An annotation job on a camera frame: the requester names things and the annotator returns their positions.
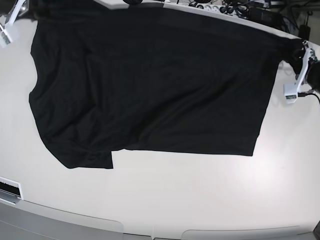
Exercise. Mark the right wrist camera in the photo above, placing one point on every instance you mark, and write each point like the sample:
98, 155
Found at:
5, 38

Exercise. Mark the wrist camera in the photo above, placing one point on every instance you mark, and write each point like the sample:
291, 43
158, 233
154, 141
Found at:
290, 91
5, 38

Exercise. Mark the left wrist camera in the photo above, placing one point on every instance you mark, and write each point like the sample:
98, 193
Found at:
290, 91

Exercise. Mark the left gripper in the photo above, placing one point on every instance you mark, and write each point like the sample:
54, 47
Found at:
310, 71

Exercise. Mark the white power strip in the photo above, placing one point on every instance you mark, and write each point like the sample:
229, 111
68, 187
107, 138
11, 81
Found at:
207, 6

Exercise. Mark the black t-shirt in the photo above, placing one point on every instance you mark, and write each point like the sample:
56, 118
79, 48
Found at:
150, 79

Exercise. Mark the small black adapter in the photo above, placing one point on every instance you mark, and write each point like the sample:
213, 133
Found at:
304, 32

